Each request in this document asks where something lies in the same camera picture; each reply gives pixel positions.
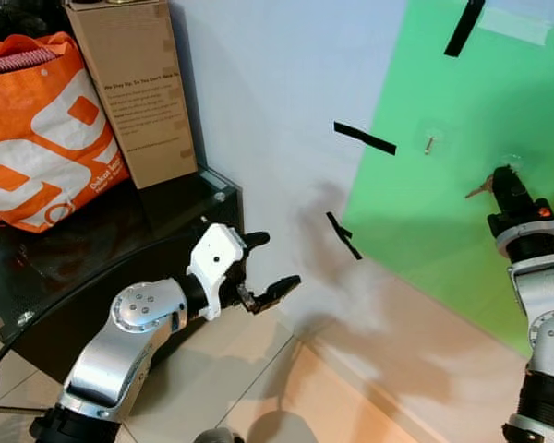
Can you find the clear adhesive wall hook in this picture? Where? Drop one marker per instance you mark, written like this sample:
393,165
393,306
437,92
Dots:
428,144
512,159

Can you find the clear tape piece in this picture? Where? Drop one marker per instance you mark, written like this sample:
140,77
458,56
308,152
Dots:
526,26

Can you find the grey robot foot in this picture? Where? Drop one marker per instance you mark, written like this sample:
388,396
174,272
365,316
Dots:
218,436

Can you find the black fabric item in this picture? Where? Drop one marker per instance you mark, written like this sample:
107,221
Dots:
18,18

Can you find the orange white shopping bag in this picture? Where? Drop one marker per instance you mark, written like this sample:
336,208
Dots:
37,138

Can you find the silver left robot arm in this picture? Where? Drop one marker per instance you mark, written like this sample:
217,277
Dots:
120,351

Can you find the brown cardboard box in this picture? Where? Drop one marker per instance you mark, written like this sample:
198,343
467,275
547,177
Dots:
138,92

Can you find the black glass-topped cabinet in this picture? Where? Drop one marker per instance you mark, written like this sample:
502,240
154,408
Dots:
102,240

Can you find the forked black tape strip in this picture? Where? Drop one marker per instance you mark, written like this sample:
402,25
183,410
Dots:
342,233

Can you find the green wall sheet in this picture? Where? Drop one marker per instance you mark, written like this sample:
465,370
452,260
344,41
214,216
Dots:
462,101

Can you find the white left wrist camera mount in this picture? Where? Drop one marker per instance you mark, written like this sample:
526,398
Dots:
212,254

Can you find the slanted black tape strip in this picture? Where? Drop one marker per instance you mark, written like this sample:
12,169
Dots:
365,138

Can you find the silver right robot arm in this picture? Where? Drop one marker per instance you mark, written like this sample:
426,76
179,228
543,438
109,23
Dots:
545,295

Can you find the long black tape strip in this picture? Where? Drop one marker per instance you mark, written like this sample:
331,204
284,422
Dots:
464,28

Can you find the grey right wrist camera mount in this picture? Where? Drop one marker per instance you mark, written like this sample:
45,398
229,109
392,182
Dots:
517,233

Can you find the metal keys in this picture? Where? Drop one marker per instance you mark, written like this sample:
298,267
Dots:
480,190

